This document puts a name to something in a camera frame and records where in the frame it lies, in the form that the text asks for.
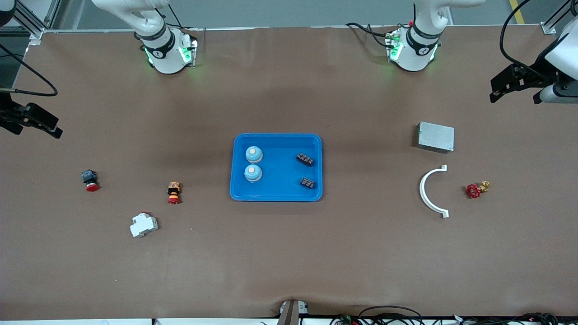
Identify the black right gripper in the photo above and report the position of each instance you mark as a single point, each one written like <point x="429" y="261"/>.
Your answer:
<point x="10" y="113"/>

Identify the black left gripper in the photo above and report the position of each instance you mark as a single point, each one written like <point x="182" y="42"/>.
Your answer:
<point x="535" y="74"/>

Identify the dark brown capacitor block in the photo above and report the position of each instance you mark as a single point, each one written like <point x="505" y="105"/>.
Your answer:
<point x="308" y="183"/>
<point x="305" y="159"/>

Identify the blue dome call bell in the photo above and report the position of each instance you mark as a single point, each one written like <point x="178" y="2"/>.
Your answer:
<point x="253" y="173"/>
<point x="254" y="154"/>

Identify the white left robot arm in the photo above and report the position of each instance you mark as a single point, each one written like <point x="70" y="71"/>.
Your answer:
<point x="415" y="49"/>

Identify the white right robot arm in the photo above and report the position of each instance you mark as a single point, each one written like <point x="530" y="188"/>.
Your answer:
<point x="167" y="49"/>

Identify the red pushbutton dark body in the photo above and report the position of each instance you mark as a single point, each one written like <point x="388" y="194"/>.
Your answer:
<point x="90" y="178"/>

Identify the grey metal box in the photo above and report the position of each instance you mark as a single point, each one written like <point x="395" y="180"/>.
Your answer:
<point x="435" y="137"/>

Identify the red handwheel brass valve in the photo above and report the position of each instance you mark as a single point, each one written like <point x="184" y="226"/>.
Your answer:
<point x="473" y="191"/>

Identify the white circuit breaker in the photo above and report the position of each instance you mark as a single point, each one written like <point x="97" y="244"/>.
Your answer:
<point x="143" y="224"/>

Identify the red yellow emergency stop button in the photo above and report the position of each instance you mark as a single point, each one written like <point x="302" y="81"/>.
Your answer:
<point x="174" y="189"/>

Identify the blue plastic tray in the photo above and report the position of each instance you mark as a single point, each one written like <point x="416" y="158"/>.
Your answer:
<point x="280" y="180"/>

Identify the aluminium frame profile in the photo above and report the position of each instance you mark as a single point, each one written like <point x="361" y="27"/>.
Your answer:
<point x="548" y="28"/>
<point x="31" y="25"/>

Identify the white curved plastic bracket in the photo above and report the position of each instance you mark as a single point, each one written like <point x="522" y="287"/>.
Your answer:
<point x="421" y="189"/>

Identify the metal table edge bracket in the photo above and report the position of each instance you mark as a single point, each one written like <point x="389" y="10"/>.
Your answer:
<point x="291" y="313"/>

